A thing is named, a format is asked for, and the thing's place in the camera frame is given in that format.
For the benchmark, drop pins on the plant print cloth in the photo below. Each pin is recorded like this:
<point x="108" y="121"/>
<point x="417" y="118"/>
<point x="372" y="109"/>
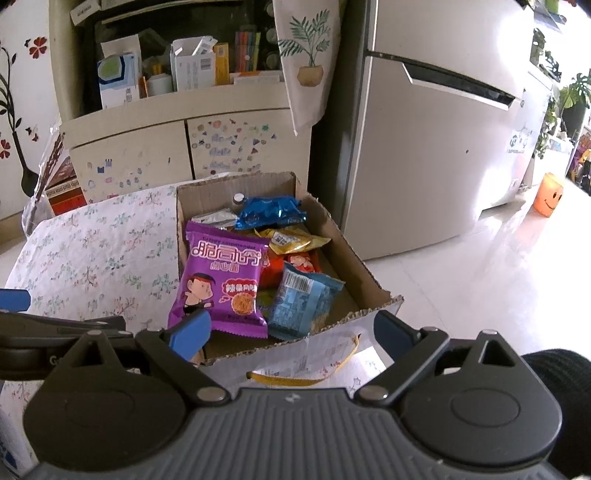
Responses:
<point x="304" y="92"/>

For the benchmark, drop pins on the orange smiley bucket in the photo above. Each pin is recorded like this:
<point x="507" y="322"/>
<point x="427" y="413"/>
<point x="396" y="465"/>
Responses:
<point x="548" y="196"/>

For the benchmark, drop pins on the blue foil snack packet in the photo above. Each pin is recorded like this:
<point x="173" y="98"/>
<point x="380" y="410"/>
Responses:
<point x="270" y="212"/>

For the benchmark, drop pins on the yellow snack packet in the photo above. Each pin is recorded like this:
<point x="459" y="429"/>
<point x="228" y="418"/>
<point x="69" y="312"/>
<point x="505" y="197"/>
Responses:
<point x="295" y="240"/>

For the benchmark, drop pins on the white blue carton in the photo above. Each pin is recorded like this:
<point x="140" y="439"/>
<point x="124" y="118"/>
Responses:
<point x="115" y="78"/>

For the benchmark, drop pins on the white refrigerator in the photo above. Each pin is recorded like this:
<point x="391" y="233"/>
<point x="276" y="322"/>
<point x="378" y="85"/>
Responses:
<point x="415" y="161"/>

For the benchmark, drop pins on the small silver capped bottle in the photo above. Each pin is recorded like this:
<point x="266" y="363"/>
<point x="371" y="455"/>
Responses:
<point x="238" y="199"/>

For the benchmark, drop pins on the red flower wall sticker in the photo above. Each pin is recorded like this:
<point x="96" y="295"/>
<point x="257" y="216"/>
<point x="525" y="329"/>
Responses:
<point x="37" y="46"/>

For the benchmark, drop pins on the white open box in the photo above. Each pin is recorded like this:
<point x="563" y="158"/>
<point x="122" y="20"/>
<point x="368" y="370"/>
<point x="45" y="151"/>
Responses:
<point x="191" y="69"/>

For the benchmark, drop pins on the coloured pens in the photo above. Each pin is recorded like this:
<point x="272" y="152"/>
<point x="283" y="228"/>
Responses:
<point x="247" y="50"/>

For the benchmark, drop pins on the purple snack packet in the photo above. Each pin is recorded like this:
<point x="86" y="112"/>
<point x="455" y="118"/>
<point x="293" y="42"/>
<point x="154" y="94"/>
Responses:
<point x="217" y="277"/>

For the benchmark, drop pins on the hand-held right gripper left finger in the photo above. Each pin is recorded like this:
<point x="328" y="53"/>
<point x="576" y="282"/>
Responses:
<point x="191" y="334"/>

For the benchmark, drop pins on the cream cabinet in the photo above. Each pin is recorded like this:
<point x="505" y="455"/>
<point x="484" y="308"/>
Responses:
<point x="138" y="152"/>

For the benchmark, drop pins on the black vase wall sticker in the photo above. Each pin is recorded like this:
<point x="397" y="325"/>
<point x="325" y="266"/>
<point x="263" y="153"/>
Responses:
<point x="27" y="177"/>

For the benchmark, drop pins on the green potted plant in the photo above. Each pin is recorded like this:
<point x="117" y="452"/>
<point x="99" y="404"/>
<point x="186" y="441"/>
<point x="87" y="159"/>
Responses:
<point x="577" y="92"/>

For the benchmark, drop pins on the red carton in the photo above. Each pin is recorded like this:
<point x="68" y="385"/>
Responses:
<point x="64" y="198"/>

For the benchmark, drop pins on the cardboard box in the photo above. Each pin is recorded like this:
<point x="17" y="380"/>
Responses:
<point x="351" y="277"/>

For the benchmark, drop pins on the narrow yellow box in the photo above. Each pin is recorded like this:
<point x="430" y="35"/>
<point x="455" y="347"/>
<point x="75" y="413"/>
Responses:
<point x="221" y="64"/>

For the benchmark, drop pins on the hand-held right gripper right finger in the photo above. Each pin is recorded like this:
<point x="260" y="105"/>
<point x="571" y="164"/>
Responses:
<point x="392" y="334"/>

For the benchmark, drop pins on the clear plastic bag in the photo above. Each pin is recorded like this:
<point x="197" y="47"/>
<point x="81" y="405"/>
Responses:
<point x="46" y="152"/>

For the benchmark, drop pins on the light blue snack packet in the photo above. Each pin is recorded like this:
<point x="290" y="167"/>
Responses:
<point x="300" y="300"/>

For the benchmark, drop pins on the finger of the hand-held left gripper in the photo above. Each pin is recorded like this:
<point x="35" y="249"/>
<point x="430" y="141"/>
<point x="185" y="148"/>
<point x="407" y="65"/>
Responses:
<point x="14" y="301"/>
<point x="46" y="330"/>

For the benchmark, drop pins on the silver foil snack packet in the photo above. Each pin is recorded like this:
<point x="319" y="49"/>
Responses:
<point x="217" y="218"/>

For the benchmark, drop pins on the red snack packet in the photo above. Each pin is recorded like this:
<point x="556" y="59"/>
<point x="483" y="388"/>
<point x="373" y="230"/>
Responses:
<point x="300" y="265"/>

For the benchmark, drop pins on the person's right forearm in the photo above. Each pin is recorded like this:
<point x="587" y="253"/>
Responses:
<point x="568" y="392"/>

